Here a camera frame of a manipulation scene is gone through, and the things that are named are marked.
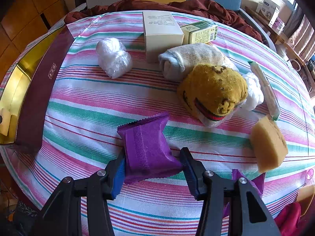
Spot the small white plastic bag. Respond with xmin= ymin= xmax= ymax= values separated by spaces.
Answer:
xmin=241 ymin=73 xmax=264 ymax=111

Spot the green tea box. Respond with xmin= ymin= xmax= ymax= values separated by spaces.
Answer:
xmin=181 ymin=21 xmax=218 ymax=45

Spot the dark red blanket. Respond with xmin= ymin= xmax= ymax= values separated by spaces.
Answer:
xmin=64 ymin=0 xmax=263 ymax=42

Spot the purple snack packet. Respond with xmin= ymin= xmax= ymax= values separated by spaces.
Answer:
xmin=118 ymin=112 xmax=182 ymax=184

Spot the pink patterned curtain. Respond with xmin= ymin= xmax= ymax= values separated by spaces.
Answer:
xmin=288 ymin=15 xmax=315 ymax=61

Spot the yellow sponge block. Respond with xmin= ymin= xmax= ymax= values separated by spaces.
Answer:
xmin=250 ymin=115 xmax=288 ymax=173

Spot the green white snack packet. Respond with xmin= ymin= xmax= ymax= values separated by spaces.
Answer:
xmin=248 ymin=61 xmax=281 ymax=121

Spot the clear plastic bag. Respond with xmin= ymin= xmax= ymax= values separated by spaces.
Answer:
xmin=95 ymin=37 xmax=132 ymax=79

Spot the wooden wardrobe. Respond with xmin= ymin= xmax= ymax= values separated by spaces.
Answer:
xmin=0 ymin=0 xmax=68 ymax=79

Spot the striped tablecloth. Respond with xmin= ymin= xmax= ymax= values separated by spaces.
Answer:
xmin=1 ymin=11 xmax=314 ymax=235

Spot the white carton on shelf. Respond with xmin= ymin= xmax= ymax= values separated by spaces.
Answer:
xmin=256 ymin=0 xmax=280 ymax=27

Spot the white cardboard box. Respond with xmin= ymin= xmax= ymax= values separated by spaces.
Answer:
xmin=143 ymin=10 xmax=184 ymax=63

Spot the red cloth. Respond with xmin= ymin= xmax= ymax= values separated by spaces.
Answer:
xmin=274 ymin=202 xmax=301 ymax=236

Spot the grey white sock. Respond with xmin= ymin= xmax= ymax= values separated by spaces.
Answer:
xmin=158 ymin=43 xmax=238 ymax=82

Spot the gold tin box maroon side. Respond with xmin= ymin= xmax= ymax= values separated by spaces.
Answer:
xmin=1 ymin=26 xmax=74 ymax=153

